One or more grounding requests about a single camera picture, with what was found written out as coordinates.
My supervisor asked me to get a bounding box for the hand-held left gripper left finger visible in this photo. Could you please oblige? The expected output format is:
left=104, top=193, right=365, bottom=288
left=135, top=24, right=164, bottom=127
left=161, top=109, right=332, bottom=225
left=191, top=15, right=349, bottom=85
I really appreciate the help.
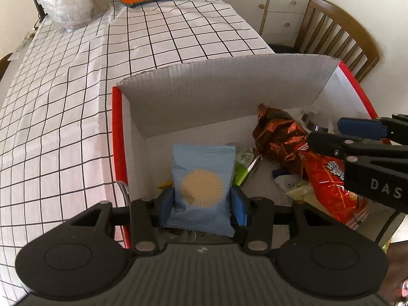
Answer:
left=68, top=187, right=176, bottom=257

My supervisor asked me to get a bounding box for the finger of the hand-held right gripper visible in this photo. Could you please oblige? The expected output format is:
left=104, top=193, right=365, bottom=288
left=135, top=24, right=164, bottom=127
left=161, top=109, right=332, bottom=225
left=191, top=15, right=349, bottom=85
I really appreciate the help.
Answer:
left=308, top=132, right=408, bottom=166
left=337, top=114, right=408, bottom=145

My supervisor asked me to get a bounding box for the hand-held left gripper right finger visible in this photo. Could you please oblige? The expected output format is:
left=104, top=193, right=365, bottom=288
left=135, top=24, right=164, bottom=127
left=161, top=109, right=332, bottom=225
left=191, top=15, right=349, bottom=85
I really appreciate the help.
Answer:
left=230, top=185, right=335, bottom=257

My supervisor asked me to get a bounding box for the green snack packet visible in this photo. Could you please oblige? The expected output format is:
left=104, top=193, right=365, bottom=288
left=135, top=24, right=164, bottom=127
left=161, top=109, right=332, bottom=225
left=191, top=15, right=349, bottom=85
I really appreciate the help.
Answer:
left=225, top=142, right=263, bottom=188

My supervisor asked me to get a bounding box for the red snack packet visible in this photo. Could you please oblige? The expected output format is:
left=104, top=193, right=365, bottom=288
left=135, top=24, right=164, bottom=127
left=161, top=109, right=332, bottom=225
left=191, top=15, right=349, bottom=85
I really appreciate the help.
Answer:
left=298, top=148, right=372, bottom=230

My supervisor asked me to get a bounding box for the copper foil snack packet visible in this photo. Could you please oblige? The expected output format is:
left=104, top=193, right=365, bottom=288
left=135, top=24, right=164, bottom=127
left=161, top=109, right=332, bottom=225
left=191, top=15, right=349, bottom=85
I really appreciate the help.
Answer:
left=252, top=104, right=314, bottom=177

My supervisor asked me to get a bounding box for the light blue snack packet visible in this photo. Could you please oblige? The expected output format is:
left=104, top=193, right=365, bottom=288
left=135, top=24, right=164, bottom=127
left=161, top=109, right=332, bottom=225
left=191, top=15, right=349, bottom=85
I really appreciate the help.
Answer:
left=161, top=143, right=236, bottom=238

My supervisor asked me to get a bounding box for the red cardboard box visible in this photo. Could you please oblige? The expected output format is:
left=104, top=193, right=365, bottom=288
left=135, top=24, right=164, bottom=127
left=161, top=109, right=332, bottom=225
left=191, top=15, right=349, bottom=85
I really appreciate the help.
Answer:
left=111, top=54, right=399, bottom=249

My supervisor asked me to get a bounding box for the person's right forearm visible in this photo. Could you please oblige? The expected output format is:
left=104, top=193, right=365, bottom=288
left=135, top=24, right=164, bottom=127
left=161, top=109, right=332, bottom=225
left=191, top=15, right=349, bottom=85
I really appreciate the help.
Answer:
left=384, top=241, right=408, bottom=306

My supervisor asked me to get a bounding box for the white blue snack packet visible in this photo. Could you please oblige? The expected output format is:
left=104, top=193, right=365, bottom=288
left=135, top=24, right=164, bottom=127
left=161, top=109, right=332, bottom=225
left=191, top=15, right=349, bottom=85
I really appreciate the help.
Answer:
left=272, top=169, right=303, bottom=192

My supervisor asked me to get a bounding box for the checked white tablecloth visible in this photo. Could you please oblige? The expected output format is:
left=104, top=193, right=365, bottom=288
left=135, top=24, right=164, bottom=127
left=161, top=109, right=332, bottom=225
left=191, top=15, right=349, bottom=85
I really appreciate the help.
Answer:
left=0, top=0, right=276, bottom=306

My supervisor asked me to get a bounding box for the white wooden cabinet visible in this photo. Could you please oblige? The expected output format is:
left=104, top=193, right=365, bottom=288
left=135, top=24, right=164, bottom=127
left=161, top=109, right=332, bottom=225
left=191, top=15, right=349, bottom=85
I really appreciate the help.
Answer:
left=204, top=0, right=319, bottom=47

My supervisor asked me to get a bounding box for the clear plastic bag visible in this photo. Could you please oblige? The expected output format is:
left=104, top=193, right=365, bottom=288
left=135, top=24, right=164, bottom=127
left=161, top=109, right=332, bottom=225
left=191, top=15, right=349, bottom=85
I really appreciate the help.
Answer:
left=36, top=0, right=108, bottom=34

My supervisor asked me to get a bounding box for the bead bracelet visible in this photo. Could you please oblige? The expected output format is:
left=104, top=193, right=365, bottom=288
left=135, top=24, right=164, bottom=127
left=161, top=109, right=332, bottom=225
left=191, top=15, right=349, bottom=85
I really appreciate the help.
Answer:
left=395, top=279, right=408, bottom=306

